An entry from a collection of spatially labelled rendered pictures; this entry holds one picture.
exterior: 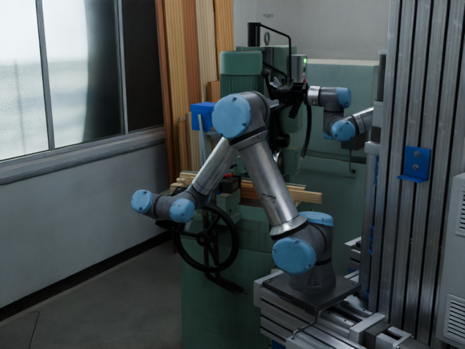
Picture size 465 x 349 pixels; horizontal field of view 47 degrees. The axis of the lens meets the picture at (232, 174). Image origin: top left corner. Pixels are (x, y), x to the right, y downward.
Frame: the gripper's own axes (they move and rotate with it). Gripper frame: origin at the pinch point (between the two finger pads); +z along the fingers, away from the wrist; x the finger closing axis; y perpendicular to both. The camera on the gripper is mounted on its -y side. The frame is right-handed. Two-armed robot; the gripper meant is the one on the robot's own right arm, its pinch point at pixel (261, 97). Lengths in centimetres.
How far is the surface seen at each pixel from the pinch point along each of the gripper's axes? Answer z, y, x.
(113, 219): 137, -124, -2
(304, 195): -17.0, -36.3, 19.3
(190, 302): 29, -68, 64
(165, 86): 118, -81, -87
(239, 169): 10.8, -26.5, 16.9
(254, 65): 4.6, 7.6, -10.0
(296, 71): -2.8, -14.9, -32.3
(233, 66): 11.7, 10.2, -6.3
